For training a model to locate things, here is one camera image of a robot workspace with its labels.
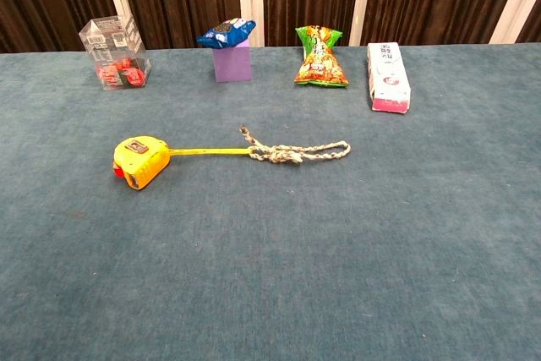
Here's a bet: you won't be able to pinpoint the blue snack bag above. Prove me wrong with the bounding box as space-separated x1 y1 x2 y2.
196 17 257 50

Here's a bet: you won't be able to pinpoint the clear plastic box red items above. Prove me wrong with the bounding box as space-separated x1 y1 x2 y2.
79 14 152 91

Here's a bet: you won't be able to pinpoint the yellow tape measure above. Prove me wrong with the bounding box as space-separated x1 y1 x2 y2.
112 135 253 189

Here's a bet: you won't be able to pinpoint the green snack bag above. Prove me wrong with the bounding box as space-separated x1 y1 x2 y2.
293 25 350 89

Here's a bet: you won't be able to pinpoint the white pink carton box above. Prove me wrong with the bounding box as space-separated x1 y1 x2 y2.
366 41 412 114

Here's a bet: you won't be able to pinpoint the purple block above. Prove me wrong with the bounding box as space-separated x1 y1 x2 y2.
212 37 254 84

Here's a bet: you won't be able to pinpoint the braided beige rope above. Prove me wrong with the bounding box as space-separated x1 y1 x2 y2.
238 126 352 166

